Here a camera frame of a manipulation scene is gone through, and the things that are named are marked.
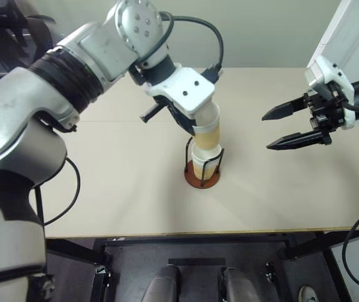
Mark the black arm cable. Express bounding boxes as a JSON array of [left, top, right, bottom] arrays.
[[137, 11, 225, 84], [316, 82, 359, 113]]

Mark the black office chair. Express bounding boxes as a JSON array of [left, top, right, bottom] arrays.
[[0, 0, 57, 92]]

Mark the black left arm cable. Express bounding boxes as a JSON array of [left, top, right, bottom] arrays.
[[137, 11, 225, 84]]

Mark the tan ribbed paper cup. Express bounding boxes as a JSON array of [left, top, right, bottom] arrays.
[[191, 143, 224, 162], [191, 155, 221, 181], [193, 101, 223, 152]]

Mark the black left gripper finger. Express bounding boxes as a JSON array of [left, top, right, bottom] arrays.
[[139, 103, 164, 124], [168, 105, 197, 138]]

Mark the black floor tape strip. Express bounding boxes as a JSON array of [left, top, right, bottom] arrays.
[[168, 257, 227, 267]]

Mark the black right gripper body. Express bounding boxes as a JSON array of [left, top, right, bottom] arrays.
[[303, 83, 346, 145]]

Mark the dark rounded shape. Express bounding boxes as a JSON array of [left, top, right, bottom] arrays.
[[144, 266, 180, 302], [223, 267, 264, 302]]

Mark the black wire cup holder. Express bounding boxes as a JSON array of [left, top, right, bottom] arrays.
[[184, 138, 225, 189]]

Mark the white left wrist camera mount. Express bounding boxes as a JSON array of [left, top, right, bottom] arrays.
[[143, 67, 215, 120]]

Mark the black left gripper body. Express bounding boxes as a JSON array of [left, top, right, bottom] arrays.
[[152, 95, 180, 111]]

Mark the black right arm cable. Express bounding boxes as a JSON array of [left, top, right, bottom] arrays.
[[316, 82, 359, 113]]

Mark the white shoe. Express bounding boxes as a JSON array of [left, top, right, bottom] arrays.
[[298, 284, 318, 302]]

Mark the black left body cable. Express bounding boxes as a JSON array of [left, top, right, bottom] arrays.
[[34, 156, 81, 227]]

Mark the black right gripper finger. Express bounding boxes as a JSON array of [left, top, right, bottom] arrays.
[[261, 96, 308, 121], [266, 129, 331, 151]]

